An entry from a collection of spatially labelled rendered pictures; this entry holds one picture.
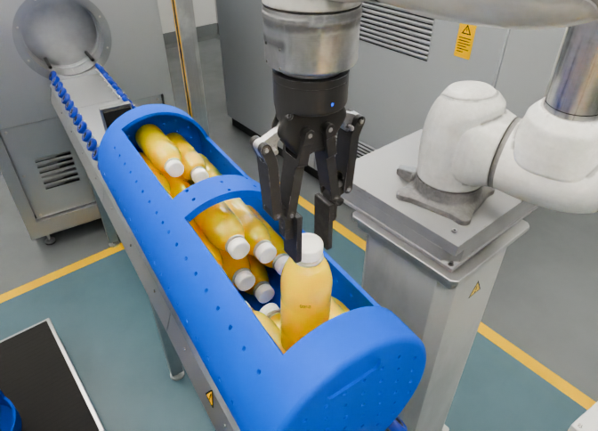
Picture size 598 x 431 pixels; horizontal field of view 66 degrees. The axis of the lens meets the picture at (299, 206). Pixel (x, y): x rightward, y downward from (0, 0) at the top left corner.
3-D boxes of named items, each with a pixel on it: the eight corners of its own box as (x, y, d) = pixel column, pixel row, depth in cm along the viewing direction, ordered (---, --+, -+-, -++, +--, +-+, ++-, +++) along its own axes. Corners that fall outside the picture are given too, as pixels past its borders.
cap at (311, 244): (293, 242, 61) (293, 231, 60) (322, 243, 61) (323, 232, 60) (291, 263, 58) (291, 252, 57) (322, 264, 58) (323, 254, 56)
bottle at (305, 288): (282, 321, 73) (282, 232, 62) (327, 322, 73) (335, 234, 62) (278, 360, 68) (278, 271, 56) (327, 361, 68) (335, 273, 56)
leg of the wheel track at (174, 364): (181, 366, 197) (154, 257, 159) (186, 377, 193) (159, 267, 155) (168, 372, 194) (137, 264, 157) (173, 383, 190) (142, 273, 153)
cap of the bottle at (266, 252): (275, 247, 91) (280, 251, 90) (262, 261, 91) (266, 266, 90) (264, 239, 89) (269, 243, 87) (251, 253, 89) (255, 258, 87)
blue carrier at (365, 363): (211, 177, 139) (190, 88, 121) (419, 410, 79) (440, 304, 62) (117, 215, 128) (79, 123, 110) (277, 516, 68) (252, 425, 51)
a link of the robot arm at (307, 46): (243, -1, 43) (247, 63, 46) (295, 20, 36) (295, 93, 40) (324, -13, 46) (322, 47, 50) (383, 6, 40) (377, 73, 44)
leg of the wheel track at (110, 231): (118, 239, 263) (88, 142, 226) (121, 245, 259) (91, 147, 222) (108, 243, 261) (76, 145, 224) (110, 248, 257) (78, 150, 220)
